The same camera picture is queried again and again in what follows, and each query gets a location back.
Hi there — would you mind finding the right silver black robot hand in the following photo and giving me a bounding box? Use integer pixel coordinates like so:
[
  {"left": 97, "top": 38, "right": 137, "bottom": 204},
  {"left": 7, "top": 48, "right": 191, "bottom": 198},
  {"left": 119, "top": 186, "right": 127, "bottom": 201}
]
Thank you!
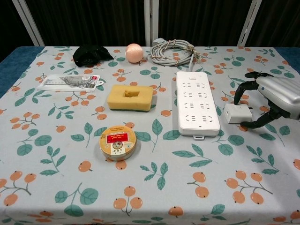
[{"left": 233, "top": 71, "right": 300, "bottom": 130}]

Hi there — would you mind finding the white power adapter plug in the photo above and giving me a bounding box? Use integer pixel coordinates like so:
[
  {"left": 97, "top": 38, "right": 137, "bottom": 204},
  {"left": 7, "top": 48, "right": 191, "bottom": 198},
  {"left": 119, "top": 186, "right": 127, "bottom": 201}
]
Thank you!
[{"left": 224, "top": 104, "right": 253, "bottom": 124}]

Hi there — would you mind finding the white power strip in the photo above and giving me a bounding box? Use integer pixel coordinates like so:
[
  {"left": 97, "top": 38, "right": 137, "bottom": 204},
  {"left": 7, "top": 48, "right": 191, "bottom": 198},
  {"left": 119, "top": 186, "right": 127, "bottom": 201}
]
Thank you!
[{"left": 175, "top": 71, "right": 221, "bottom": 140}]

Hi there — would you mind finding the floral tablecloth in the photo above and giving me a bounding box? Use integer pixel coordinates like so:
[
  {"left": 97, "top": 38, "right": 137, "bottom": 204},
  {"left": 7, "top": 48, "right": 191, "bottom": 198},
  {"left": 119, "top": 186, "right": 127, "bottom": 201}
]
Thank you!
[{"left": 0, "top": 45, "right": 300, "bottom": 225}]

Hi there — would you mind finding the black curtain panel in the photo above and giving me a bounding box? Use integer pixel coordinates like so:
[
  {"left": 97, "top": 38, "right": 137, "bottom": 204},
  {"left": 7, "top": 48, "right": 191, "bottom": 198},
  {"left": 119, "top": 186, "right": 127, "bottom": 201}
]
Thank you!
[
  {"left": 0, "top": 0, "right": 36, "bottom": 62},
  {"left": 158, "top": 0, "right": 254, "bottom": 46},
  {"left": 24, "top": 0, "right": 146, "bottom": 46},
  {"left": 246, "top": 0, "right": 300, "bottom": 48}
]

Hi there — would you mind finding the pink ball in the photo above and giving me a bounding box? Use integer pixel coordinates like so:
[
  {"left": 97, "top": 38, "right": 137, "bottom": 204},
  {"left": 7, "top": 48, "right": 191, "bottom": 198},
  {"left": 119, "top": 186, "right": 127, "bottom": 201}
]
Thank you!
[{"left": 125, "top": 43, "right": 144, "bottom": 64}]

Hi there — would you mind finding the yellow sponge with hole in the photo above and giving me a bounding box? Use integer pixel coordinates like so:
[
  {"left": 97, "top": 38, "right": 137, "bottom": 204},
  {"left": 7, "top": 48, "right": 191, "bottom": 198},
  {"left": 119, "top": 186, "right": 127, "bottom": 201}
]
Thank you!
[{"left": 106, "top": 84, "right": 154, "bottom": 113}]

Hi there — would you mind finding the round orange tin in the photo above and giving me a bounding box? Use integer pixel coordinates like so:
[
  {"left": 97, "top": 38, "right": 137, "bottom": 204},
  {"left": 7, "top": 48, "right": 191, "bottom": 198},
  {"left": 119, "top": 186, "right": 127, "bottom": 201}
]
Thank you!
[{"left": 99, "top": 126, "right": 137, "bottom": 162}]

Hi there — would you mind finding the black cloth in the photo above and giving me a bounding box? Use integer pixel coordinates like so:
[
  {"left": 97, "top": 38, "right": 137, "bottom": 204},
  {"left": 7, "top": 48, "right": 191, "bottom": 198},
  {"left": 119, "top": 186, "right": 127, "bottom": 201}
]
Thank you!
[{"left": 73, "top": 45, "right": 114, "bottom": 68}]

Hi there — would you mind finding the packaged ruler set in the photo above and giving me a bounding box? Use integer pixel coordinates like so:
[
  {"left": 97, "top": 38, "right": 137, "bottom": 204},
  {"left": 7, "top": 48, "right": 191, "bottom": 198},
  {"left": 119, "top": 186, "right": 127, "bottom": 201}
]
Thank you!
[{"left": 37, "top": 74, "right": 105, "bottom": 92}]

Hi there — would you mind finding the blue table cover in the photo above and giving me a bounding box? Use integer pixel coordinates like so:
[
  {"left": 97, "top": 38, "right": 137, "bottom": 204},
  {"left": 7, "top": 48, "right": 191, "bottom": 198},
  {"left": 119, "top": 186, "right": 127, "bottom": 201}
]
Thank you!
[{"left": 0, "top": 46, "right": 300, "bottom": 99}]

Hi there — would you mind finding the white frame post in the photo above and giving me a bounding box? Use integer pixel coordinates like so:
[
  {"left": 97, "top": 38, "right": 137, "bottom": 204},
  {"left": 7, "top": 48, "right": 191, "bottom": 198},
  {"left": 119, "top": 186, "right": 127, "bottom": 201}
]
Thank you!
[
  {"left": 238, "top": 0, "right": 262, "bottom": 46},
  {"left": 13, "top": 0, "right": 45, "bottom": 46},
  {"left": 144, "top": 0, "right": 160, "bottom": 46}
]

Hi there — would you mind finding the grey cable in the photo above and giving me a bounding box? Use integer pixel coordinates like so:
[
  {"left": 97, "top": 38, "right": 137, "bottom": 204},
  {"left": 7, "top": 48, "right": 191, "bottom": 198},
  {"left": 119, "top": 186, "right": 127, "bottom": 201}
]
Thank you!
[{"left": 150, "top": 38, "right": 201, "bottom": 72}]

